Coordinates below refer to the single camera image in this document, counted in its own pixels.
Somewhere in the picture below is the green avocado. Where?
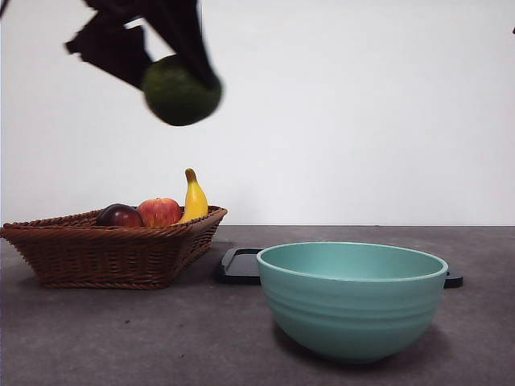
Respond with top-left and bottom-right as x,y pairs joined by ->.
142,55 -> 224,127

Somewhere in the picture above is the teal ceramic bowl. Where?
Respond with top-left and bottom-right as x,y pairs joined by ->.
256,240 -> 450,365

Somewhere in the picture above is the yellow banana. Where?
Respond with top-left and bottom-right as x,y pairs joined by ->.
176,167 -> 209,224

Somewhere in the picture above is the red yellow apple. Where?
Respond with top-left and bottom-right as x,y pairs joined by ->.
137,196 -> 183,228

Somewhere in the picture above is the dark red plum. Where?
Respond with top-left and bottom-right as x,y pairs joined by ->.
95,203 -> 144,228

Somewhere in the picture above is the brown wicker basket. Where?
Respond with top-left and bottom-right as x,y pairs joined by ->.
0,205 -> 229,290

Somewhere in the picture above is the dark rectangular tray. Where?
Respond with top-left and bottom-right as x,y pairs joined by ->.
214,247 -> 464,289

